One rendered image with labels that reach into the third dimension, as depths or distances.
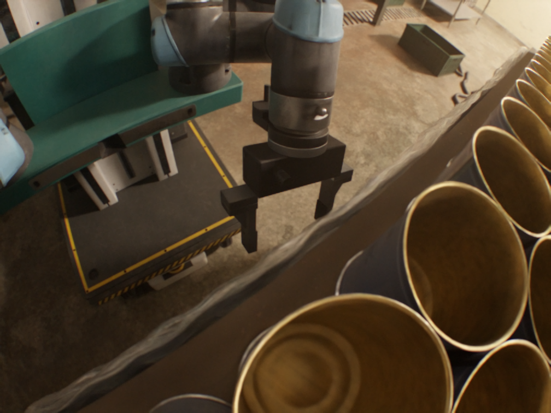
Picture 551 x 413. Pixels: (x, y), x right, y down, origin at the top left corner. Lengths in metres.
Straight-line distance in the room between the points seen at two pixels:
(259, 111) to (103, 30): 0.42
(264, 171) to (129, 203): 0.84
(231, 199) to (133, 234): 0.74
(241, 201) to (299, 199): 1.13
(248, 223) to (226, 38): 0.24
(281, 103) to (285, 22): 0.09
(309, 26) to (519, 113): 0.20
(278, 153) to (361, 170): 1.38
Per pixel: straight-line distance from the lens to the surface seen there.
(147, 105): 0.66
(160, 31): 0.39
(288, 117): 0.32
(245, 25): 0.39
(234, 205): 0.35
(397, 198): 0.21
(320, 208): 0.46
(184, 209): 1.05
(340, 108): 2.03
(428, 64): 3.21
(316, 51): 0.30
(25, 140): 0.70
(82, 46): 0.69
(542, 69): 0.46
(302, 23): 0.30
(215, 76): 0.65
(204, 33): 0.38
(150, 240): 1.03
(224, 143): 1.64
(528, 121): 0.27
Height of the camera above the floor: 1.24
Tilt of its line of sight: 60 degrees down
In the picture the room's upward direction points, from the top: 16 degrees clockwise
